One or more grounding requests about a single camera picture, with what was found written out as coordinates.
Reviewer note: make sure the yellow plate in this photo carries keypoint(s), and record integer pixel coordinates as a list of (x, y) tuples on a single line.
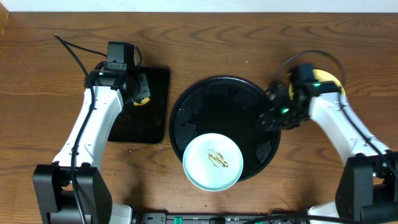
[(324, 76)]

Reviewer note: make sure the rectangular black tray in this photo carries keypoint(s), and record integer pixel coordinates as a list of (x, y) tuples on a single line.
[(145, 122)]

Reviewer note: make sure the round black tray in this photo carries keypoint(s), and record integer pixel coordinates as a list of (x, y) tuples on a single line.
[(229, 106)]

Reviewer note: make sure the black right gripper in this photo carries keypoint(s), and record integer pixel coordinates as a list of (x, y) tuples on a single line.
[(268, 119)]

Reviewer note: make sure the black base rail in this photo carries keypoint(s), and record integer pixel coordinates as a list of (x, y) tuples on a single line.
[(273, 217)]

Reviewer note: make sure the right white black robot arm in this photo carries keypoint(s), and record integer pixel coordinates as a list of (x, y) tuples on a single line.
[(367, 192)]

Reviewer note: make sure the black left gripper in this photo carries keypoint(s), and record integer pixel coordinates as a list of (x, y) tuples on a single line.
[(142, 88)]

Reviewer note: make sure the light blue plate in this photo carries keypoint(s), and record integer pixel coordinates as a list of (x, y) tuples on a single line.
[(213, 162)]

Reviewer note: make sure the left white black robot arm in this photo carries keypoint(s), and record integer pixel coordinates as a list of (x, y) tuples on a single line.
[(71, 189)]

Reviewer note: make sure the yellow green scrub sponge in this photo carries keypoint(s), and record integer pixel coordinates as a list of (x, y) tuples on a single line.
[(142, 101)]

